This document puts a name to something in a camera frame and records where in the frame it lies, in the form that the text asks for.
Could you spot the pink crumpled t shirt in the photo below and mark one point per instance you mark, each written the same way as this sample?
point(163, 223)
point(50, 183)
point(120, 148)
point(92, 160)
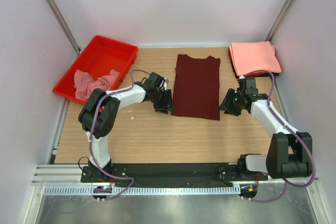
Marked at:
point(85, 84)

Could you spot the folded salmon pink t shirt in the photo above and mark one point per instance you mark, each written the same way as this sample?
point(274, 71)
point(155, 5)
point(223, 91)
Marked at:
point(252, 56)

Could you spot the red plastic bin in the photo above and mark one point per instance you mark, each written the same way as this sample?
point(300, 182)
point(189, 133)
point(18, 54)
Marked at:
point(99, 57)

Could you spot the left aluminium frame post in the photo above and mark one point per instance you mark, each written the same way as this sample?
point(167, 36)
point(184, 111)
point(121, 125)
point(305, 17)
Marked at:
point(61, 21)

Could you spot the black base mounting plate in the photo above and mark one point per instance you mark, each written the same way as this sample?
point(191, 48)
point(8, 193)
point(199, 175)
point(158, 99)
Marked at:
point(184, 175)

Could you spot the slotted white cable duct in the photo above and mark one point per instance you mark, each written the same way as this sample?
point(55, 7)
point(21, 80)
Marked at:
point(95, 190)

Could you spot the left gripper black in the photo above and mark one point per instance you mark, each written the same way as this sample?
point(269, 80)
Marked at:
point(167, 105)

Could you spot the dark maroon t shirt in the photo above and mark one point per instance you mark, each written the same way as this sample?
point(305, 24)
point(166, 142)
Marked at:
point(196, 87)

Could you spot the folded red t shirt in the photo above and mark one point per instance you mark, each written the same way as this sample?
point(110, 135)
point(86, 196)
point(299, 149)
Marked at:
point(232, 64)

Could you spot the aluminium frame post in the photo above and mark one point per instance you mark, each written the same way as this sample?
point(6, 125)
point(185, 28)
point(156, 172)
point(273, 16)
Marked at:
point(61, 21)
point(279, 19)

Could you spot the right aluminium frame post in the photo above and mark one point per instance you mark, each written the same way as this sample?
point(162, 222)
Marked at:
point(279, 19)

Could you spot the aluminium front rail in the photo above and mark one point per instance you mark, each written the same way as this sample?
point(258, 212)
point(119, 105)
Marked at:
point(56, 174)

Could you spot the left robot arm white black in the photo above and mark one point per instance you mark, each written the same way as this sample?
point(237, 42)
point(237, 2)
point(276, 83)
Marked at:
point(98, 116)

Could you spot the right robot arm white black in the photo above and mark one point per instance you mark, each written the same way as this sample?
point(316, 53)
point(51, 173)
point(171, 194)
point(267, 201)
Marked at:
point(290, 151)

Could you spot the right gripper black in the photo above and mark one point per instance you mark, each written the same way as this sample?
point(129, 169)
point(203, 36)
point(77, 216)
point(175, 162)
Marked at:
point(227, 103)

